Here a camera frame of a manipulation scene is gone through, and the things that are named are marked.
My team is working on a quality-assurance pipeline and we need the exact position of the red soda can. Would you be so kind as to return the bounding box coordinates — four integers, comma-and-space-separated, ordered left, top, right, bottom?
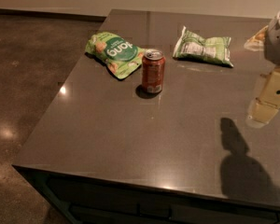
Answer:
142, 49, 165, 93

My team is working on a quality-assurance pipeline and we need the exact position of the dark counter cabinet base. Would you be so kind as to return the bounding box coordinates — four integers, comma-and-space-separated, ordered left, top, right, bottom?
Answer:
15, 165, 280, 224

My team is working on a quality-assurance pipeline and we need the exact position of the green chip bag back side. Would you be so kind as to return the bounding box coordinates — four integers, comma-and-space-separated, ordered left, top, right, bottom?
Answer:
173, 26, 233, 67

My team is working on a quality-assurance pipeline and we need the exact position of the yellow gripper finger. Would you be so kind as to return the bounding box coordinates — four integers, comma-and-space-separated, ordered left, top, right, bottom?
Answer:
246, 66, 280, 128

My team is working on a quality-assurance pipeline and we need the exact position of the yellow snack bag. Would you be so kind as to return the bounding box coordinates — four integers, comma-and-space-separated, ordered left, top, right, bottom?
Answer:
244, 26, 268, 51

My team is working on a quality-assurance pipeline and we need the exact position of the green snack bag with logo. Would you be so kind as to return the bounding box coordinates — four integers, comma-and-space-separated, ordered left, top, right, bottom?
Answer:
85, 32, 145, 79

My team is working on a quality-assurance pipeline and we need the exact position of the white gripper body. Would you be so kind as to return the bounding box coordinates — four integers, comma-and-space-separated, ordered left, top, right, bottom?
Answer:
264, 10, 280, 65

